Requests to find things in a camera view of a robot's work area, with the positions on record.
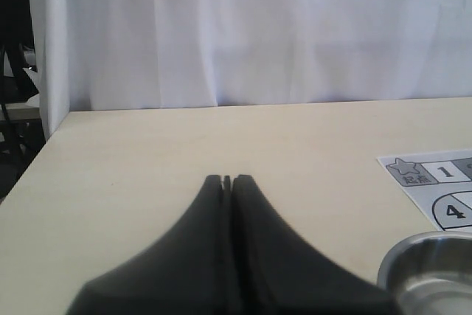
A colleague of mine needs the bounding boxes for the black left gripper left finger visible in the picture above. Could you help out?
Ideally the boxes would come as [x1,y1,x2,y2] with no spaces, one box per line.
[67,175,236,314]

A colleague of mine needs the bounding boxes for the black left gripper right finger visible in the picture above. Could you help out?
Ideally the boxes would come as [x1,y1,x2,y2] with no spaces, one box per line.
[231,175,401,314]

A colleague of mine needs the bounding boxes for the stainless steel round dish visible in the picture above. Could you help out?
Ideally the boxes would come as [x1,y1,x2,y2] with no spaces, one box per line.
[377,231,471,314]

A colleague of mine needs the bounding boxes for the paper numbered game board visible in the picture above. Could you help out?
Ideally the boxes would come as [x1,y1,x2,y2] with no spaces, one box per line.
[378,149,471,233]

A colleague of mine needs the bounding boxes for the dark equipment behind curtain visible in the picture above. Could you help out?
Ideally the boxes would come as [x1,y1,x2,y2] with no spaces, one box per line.
[1,0,45,199]

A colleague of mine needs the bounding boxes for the white backdrop curtain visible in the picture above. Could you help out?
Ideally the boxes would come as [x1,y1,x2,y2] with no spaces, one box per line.
[30,0,471,135]

